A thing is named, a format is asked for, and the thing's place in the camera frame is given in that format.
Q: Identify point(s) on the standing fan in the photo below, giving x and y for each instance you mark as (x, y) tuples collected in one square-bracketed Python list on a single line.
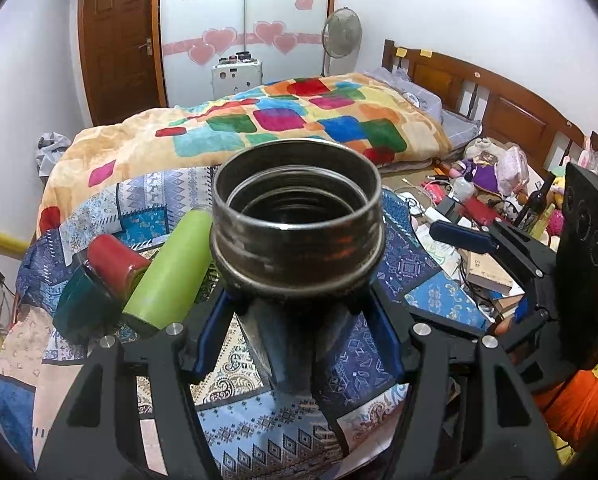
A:
[(341, 32)]

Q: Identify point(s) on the blue patterned blanket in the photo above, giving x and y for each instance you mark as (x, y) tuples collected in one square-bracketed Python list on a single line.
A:
[(144, 215)]

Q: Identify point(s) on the grey plastic bag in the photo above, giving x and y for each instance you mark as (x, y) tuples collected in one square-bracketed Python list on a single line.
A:
[(51, 147)]

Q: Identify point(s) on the white metal box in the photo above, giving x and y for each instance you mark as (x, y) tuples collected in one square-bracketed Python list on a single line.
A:
[(236, 77)]

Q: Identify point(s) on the green cup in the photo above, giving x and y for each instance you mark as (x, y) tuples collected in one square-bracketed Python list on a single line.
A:
[(169, 280)]

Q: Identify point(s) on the brown cardboard box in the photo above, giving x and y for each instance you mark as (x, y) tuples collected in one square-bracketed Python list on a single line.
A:
[(489, 270)]

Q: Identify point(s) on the purple plush toy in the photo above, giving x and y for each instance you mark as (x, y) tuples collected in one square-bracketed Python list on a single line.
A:
[(484, 175)]

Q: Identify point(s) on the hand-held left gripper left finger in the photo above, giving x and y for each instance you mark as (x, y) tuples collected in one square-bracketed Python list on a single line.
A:
[(210, 340)]

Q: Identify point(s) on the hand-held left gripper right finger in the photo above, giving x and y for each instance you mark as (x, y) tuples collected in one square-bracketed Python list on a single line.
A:
[(386, 340)]

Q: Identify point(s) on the red cup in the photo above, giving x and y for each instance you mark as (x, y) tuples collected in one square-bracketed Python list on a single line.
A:
[(111, 260)]

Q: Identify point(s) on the wardrobe with pink hearts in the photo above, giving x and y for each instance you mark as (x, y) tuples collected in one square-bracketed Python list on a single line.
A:
[(204, 0)]

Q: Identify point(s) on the grey pillow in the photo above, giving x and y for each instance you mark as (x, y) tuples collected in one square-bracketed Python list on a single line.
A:
[(429, 100)]

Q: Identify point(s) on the teal cup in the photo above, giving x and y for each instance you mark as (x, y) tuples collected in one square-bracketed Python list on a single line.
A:
[(86, 305)]

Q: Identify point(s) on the dark wine bottle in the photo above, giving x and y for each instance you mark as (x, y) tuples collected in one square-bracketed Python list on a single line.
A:
[(534, 210)]

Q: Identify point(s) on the wooden bed headboard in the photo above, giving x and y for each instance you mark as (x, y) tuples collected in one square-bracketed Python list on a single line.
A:
[(509, 105)]

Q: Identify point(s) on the blue steel thermos cup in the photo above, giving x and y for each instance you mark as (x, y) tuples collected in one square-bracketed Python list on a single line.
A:
[(299, 260)]

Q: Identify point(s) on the colourful checked blanket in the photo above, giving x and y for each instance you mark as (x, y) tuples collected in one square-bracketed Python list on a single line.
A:
[(279, 120)]

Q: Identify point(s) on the pink packet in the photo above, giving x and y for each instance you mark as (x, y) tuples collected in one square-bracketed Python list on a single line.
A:
[(511, 167)]

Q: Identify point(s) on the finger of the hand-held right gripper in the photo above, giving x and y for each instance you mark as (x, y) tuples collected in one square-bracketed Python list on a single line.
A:
[(524, 327), (459, 237)]

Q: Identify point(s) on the wooden door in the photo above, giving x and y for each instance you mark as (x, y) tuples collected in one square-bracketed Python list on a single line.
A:
[(119, 50)]

